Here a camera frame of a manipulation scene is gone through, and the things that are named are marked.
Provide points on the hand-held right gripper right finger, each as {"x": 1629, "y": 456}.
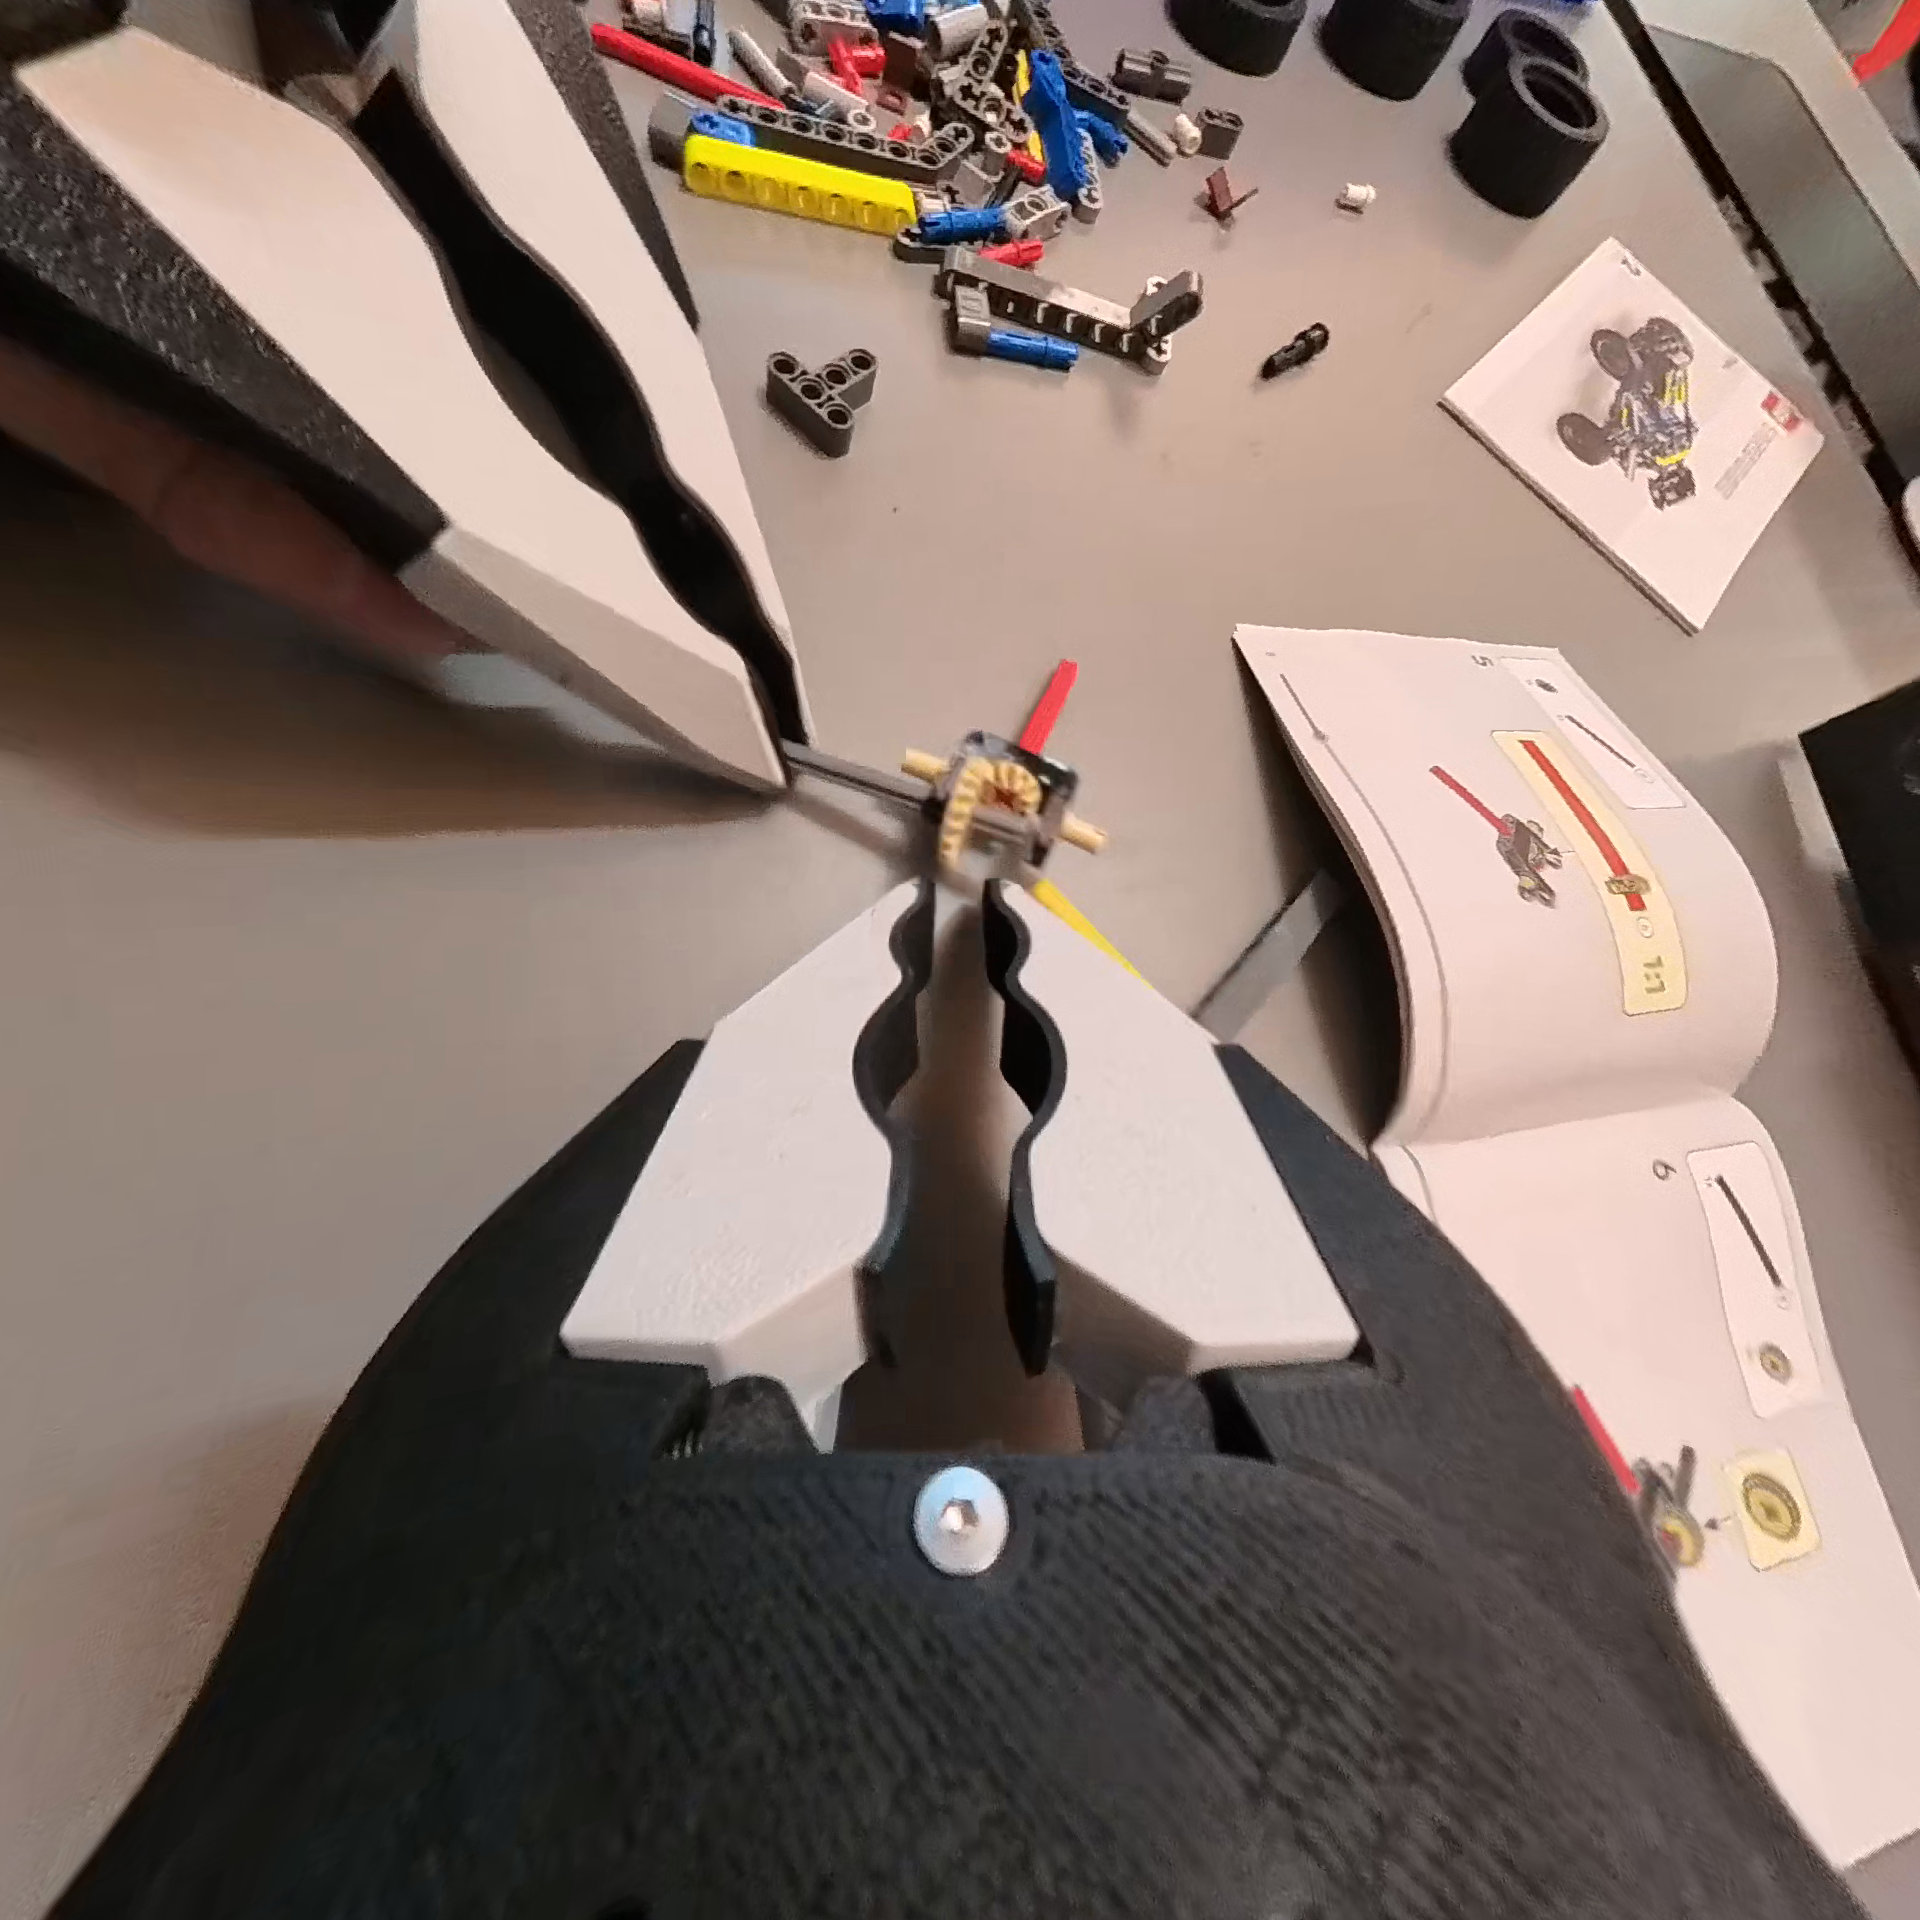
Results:
{"x": 1184, "y": 1201}

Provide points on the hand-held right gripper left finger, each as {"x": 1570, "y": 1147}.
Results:
{"x": 735, "y": 1201}

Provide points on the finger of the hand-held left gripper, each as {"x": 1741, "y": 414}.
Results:
{"x": 622, "y": 339}
{"x": 375, "y": 330}

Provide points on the lego gear axle assembly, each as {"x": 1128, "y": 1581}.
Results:
{"x": 998, "y": 795}

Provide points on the dark grey angled lego beam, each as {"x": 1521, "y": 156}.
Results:
{"x": 818, "y": 393}

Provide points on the pile of lego pieces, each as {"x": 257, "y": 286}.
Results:
{"x": 961, "y": 134}

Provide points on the black lego beam assembly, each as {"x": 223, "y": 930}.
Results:
{"x": 1049, "y": 312}

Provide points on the dark red lego piece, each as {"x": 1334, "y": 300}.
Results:
{"x": 1230, "y": 192}

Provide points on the black lego pin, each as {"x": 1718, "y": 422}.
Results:
{"x": 1293, "y": 350}

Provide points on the person's left hand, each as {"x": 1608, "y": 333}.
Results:
{"x": 224, "y": 516}

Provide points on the open instruction booklet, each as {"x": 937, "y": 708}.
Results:
{"x": 1575, "y": 960}

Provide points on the black rubber tire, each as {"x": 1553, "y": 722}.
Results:
{"x": 1238, "y": 29}
{"x": 1394, "y": 43}
{"x": 1517, "y": 41}
{"x": 1524, "y": 149}

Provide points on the small closed instruction booklet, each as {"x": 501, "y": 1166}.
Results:
{"x": 1650, "y": 451}

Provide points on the dark grey panel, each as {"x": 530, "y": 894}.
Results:
{"x": 1800, "y": 195}

